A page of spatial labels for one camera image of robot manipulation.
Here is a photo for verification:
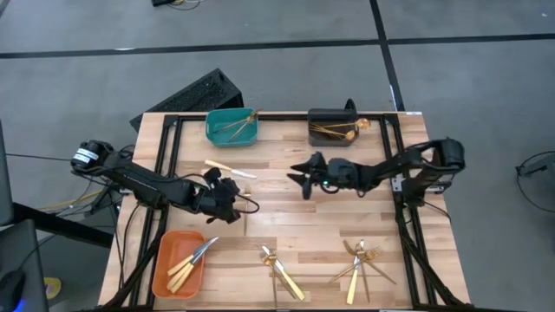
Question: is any black camera cable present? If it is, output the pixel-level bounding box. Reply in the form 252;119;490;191
233;193;261;217

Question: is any black aluminium table frame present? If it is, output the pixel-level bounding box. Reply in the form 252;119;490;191
113;113;468;311

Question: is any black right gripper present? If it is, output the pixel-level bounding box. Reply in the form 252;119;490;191
287;151;363;200

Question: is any teal plastic bin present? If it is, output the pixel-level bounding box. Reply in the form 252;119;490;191
205;107;260;148

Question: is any gold spoon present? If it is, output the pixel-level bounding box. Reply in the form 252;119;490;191
311;124;358;142
310;117;373;131

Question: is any dark grey desk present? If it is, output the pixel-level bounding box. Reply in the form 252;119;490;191
0;218;49;312

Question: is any black computer mouse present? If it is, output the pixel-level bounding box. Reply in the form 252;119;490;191
0;268;27;304

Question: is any grey cabled device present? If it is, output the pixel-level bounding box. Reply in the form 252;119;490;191
518;154;555;178

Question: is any yellow cable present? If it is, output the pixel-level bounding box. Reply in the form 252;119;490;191
38;189;105;212

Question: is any yellow tape roll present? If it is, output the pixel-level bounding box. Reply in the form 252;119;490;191
42;276;63;301

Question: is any black metal beam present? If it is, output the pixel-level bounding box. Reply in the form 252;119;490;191
11;201;114;249

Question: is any black cabled device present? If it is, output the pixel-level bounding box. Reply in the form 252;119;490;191
150;0;203;10

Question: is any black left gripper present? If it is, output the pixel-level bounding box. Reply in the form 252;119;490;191
190;166;243;224

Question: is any dark grey plastic bin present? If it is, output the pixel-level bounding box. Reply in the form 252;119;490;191
306;107;361;147

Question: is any orange plastic bin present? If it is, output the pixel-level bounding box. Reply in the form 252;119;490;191
151;230;207;300

